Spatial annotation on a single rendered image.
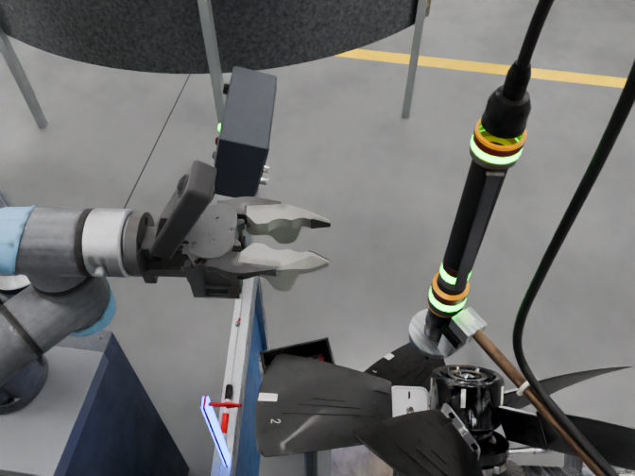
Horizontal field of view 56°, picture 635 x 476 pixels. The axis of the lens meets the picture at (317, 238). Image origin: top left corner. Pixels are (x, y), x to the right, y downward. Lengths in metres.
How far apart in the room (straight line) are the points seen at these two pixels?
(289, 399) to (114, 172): 2.25
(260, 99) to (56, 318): 0.86
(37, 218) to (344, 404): 0.59
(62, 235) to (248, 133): 0.77
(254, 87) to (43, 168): 1.96
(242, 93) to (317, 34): 1.23
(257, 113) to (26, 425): 0.80
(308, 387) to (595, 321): 1.84
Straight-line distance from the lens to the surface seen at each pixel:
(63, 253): 0.68
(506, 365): 0.72
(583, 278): 2.84
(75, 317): 0.77
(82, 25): 2.77
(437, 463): 0.83
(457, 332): 0.74
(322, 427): 1.04
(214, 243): 0.63
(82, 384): 1.32
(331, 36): 2.70
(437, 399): 1.05
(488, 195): 0.57
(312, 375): 1.09
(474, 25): 4.06
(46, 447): 1.29
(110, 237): 0.66
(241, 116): 1.41
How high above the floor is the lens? 2.17
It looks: 53 degrees down
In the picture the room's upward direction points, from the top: straight up
